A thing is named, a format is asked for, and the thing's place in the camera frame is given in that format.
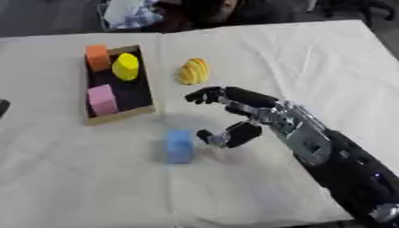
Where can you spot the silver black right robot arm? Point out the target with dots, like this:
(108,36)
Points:
(332,160)

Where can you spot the pink block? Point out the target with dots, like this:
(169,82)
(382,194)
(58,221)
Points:
(102,100)

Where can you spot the person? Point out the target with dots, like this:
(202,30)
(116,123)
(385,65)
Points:
(171,13)

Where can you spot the black office chair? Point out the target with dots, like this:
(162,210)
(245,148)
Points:
(358,7)

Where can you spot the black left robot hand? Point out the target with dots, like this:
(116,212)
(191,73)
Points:
(2,107)

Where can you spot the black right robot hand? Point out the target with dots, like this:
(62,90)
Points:
(244,99)

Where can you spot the yellow cylinder block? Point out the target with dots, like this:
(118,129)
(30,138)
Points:
(126,66)

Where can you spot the yellow striped toy fruit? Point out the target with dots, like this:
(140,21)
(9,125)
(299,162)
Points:
(194,71)

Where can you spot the blue block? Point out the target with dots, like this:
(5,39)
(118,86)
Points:
(180,146)

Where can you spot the tan cardboard box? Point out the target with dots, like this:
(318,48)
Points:
(118,86)

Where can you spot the orange block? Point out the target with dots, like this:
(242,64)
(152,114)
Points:
(97,57)

